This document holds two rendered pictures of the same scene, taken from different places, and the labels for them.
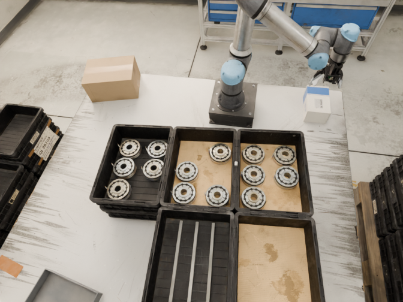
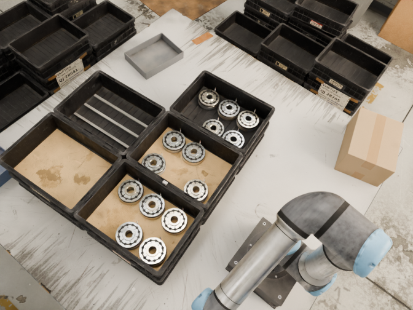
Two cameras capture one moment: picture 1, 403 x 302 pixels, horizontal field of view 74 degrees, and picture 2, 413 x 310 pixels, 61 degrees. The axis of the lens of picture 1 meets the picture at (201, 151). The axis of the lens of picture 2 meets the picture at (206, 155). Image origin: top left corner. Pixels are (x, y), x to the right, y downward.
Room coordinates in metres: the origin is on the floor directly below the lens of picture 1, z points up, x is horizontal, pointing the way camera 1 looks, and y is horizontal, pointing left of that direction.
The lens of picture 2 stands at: (0.82, -0.66, 2.19)
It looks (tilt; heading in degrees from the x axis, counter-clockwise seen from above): 60 degrees down; 104
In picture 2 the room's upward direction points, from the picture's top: 9 degrees clockwise
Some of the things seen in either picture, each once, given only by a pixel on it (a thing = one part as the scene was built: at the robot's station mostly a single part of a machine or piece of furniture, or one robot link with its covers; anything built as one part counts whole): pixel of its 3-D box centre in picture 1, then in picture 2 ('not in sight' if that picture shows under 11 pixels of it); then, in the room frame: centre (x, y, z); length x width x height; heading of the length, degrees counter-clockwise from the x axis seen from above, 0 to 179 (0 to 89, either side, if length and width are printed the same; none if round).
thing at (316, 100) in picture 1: (316, 103); not in sight; (0.97, -0.68, 0.74); 0.20 x 0.12 x 0.09; 163
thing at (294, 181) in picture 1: (286, 176); (128, 234); (0.49, -0.36, 0.86); 0.10 x 0.10 x 0.01
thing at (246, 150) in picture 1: (253, 153); (174, 220); (0.63, -0.24, 0.86); 0.10 x 0.10 x 0.01
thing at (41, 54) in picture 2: not in sight; (58, 64); (-0.61, 0.60, 0.37); 0.40 x 0.30 x 0.45; 73
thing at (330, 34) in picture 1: (321, 38); not in sight; (0.97, -0.58, 1.18); 0.11 x 0.11 x 0.08; 65
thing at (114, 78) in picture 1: (113, 78); (369, 146); (1.34, 0.50, 0.78); 0.30 x 0.22 x 0.16; 87
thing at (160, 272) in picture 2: (271, 169); (140, 213); (0.51, -0.29, 0.92); 0.40 x 0.30 x 0.02; 169
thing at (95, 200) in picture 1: (134, 162); (222, 110); (0.62, 0.30, 0.92); 0.40 x 0.30 x 0.02; 169
